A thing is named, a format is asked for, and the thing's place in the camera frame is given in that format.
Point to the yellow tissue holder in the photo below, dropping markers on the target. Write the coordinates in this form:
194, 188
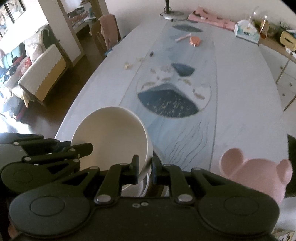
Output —
288, 40

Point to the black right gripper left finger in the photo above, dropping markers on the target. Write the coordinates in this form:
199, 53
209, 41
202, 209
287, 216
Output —
116, 177

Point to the wooden chair with pink cloth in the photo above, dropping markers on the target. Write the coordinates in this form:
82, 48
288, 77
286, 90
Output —
105, 33

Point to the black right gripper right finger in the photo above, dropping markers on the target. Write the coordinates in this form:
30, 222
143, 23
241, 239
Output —
173, 177

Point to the pink folded cloth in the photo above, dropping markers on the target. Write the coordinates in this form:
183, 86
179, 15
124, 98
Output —
203, 15

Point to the glass jar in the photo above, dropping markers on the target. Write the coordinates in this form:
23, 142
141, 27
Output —
255, 17

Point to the tissue box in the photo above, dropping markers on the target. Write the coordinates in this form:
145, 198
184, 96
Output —
245, 30

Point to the amber bottle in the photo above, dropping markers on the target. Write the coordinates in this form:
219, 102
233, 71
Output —
264, 27

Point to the cream ceramic bowl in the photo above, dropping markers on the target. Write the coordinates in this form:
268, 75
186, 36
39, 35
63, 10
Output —
117, 134

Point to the pink white pen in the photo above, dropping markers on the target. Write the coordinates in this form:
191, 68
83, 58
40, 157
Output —
182, 38

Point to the orange tube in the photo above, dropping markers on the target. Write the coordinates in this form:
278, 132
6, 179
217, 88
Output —
195, 41

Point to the pink bear-shaped lid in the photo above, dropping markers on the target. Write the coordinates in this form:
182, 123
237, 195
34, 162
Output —
260, 174

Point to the beige sofa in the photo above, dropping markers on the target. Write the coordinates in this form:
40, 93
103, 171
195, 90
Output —
30, 71

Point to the white drawer cabinet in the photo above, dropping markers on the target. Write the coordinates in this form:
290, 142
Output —
282, 67

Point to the stainless steel mixing bowl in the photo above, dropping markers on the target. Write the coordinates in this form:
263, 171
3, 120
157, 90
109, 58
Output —
150, 185

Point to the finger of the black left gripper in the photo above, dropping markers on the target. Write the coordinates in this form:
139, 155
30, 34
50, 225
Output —
67, 153
41, 144

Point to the patterned table runner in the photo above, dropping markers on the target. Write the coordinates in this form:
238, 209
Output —
174, 93

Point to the grey desk lamp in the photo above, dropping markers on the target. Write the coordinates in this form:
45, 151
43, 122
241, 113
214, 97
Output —
171, 15

